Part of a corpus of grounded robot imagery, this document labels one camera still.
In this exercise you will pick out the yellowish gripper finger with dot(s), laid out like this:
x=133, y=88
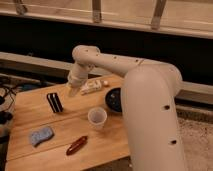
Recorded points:
x=73, y=92

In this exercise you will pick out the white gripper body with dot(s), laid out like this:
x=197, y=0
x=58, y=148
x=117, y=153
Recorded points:
x=78, y=75

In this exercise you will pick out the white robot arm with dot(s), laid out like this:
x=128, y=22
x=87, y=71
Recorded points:
x=147, y=99

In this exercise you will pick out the black and white eraser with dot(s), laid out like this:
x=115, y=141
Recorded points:
x=54, y=102

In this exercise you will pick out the white snack packet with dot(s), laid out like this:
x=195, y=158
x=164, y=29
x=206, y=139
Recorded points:
x=90, y=87

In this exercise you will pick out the translucent plastic cup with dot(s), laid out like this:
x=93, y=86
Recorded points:
x=97, y=117

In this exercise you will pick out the black bowl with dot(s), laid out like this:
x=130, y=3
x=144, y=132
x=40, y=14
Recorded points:
x=113, y=100

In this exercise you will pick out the wooden table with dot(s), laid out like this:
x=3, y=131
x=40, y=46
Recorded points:
x=33, y=112

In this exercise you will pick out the reddish brown sausage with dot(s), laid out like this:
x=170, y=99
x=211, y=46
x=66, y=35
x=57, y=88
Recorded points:
x=76, y=145

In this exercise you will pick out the blue sponge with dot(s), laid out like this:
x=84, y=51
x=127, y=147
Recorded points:
x=40, y=136

